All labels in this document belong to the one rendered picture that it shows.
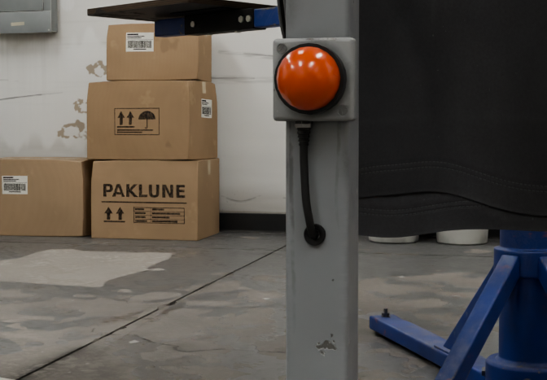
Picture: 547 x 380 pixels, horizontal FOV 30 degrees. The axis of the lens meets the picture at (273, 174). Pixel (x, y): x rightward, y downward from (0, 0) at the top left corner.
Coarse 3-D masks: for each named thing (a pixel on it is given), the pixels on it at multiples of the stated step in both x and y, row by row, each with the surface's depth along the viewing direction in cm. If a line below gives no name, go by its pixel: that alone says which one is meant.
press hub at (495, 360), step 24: (504, 240) 217; (528, 240) 213; (528, 264) 212; (528, 288) 214; (504, 312) 218; (528, 312) 214; (504, 336) 218; (528, 336) 214; (504, 360) 218; (528, 360) 215
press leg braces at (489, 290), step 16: (512, 256) 213; (544, 256) 212; (496, 272) 212; (512, 272) 211; (544, 272) 210; (480, 288) 237; (496, 288) 209; (512, 288) 211; (544, 288) 210; (480, 304) 208; (496, 304) 207; (464, 320) 246; (480, 320) 205; (496, 320) 207; (464, 336) 204; (480, 336) 203; (448, 352) 251; (464, 352) 200; (448, 368) 200; (464, 368) 200
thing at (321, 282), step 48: (288, 0) 62; (336, 0) 62; (288, 48) 61; (336, 48) 61; (288, 144) 63; (336, 144) 62; (288, 192) 63; (336, 192) 62; (288, 240) 63; (336, 240) 62; (288, 288) 63; (336, 288) 63; (288, 336) 64; (336, 336) 63
